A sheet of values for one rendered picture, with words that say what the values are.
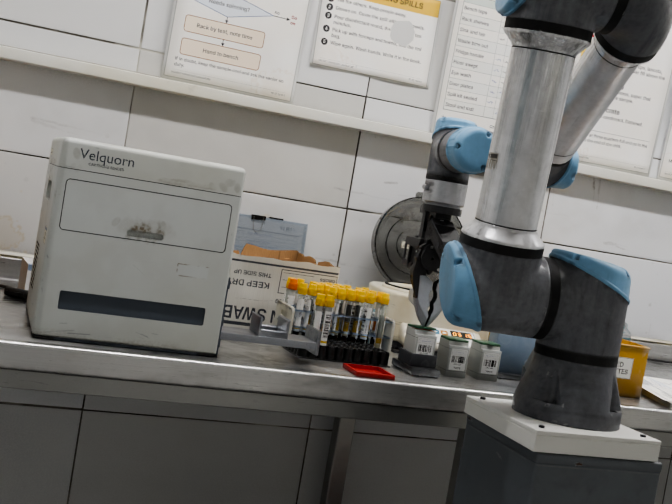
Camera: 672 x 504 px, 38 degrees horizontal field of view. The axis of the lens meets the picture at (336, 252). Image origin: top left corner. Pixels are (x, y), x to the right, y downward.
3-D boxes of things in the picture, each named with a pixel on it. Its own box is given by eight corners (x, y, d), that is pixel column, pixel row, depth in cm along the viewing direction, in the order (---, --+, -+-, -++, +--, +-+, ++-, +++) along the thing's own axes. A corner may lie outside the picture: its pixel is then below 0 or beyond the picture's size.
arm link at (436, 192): (475, 186, 170) (433, 178, 167) (470, 212, 170) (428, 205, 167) (456, 184, 177) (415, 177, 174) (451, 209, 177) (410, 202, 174)
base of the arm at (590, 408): (638, 437, 132) (650, 365, 132) (532, 422, 130) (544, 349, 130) (593, 412, 147) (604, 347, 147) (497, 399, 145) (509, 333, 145)
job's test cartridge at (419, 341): (411, 365, 170) (417, 330, 170) (400, 359, 175) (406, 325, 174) (431, 367, 172) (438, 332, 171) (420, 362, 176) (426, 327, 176)
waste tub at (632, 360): (579, 391, 182) (589, 339, 182) (545, 376, 195) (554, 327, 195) (641, 399, 186) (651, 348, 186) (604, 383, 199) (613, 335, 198)
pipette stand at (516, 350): (494, 378, 181) (503, 325, 181) (479, 370, 188) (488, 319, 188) (542, 384, 184) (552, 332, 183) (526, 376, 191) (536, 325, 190)
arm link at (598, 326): (635, 361, 133) (652, 263, 133) (541, 348, 131) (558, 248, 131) (599, 348, 145) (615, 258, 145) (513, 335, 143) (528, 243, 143)
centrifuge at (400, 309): (385, 352, 190) (396, 290, 189) (354, 328, 219) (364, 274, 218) (501, 369, 194) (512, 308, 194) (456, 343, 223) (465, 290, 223)
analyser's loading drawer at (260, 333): (195, 341, 153) (200, 309, 153) (187, 334, 159) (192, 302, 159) (318, 355, 160) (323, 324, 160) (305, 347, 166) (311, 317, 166)
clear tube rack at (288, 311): (286, 346, 176) (292, 307, 176) (271, 336, 186) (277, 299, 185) (389, 358, 183) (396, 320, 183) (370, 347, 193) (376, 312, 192)
